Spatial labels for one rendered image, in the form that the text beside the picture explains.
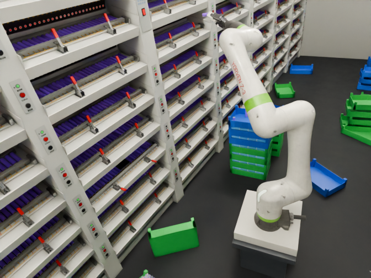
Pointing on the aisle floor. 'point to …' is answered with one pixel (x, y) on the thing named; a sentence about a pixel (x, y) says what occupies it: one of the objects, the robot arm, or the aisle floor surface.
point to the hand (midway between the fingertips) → (212, 16)
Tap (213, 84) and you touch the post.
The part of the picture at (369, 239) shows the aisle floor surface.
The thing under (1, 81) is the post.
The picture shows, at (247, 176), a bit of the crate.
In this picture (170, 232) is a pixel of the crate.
